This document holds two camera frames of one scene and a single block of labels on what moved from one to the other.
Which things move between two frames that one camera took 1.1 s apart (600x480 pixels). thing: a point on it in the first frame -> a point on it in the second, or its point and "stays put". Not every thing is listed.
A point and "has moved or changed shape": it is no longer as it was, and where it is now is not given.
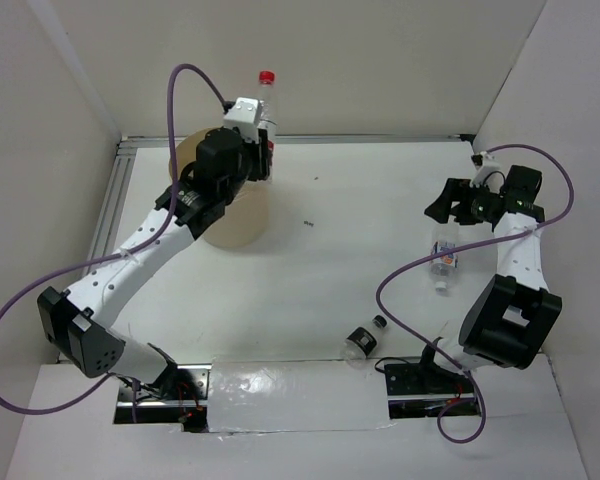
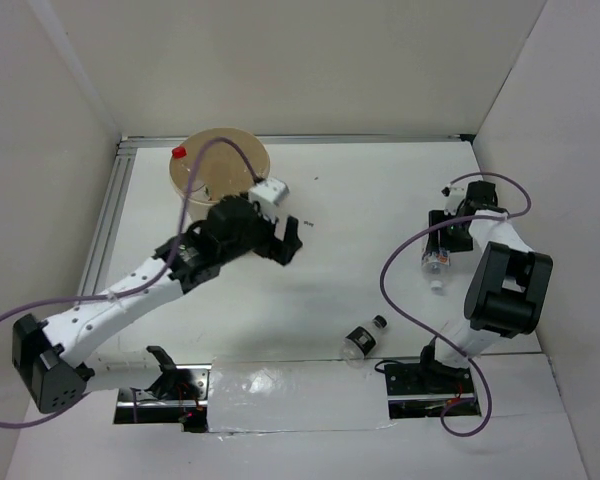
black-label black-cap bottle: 360,342 stays put
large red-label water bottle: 268,120 has moved or changed shape
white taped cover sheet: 297,395 stays put
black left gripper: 260,152 -> 282,251
